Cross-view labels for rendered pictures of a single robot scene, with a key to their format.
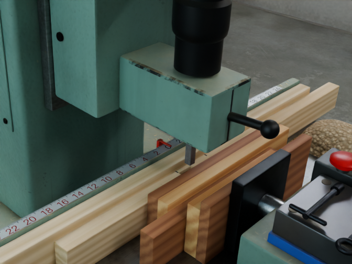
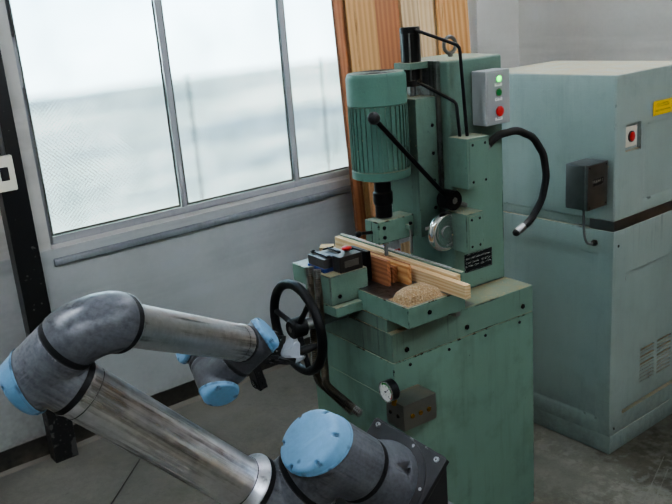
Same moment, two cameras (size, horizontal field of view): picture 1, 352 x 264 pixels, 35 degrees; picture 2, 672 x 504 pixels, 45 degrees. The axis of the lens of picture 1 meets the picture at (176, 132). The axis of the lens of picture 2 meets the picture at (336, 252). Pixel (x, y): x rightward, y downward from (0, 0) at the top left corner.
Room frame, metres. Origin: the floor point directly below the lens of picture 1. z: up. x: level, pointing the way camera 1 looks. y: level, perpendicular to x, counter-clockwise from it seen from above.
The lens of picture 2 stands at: (1.07, -2.34, 1.70)
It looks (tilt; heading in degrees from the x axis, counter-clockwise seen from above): 17 degrees down; 106
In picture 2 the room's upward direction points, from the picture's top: 5 degrees counter-clockwise
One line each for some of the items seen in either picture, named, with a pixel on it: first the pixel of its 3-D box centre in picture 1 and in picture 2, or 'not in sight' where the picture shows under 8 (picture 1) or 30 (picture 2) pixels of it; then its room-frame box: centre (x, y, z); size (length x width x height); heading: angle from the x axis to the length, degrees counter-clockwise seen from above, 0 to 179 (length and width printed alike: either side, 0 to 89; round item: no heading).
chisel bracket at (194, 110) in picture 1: (182, 99); (390, 229); (0.56, 0.00, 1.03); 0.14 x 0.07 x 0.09; 49
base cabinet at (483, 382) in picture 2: not in sight; (424, 414); (0.63, 0.07, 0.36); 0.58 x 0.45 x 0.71; 49
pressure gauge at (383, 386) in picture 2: not in sight; (390, 392); (0.61, -0.35, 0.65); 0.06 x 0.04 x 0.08; 139
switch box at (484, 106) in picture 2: not in sight; (491, 96); (0.87, 0.13, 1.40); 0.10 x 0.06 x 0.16; 49
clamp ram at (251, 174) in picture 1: (281, 212); (352, 264); (0.47, -0.12, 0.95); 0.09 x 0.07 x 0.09; 139
